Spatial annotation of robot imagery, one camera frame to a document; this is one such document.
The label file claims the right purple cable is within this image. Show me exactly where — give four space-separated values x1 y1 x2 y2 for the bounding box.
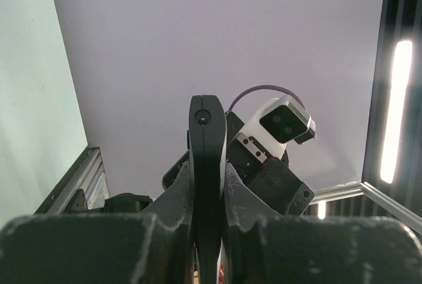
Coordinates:
227 84 306 112

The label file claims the ceiling light strip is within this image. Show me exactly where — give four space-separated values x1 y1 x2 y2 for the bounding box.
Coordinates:
380 40 413 184

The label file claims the right aluminium frame post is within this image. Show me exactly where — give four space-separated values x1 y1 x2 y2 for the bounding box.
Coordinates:
35 148 109 215

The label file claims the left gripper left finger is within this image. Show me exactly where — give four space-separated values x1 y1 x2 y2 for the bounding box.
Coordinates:
1 163 194 283

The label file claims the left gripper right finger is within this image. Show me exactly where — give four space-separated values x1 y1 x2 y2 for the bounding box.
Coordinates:
223 165 421 283

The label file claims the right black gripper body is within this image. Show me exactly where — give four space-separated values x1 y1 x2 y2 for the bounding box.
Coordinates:
161 111 316 217

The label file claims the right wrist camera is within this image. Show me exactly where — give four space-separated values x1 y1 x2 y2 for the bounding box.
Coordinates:
240 95 317 159

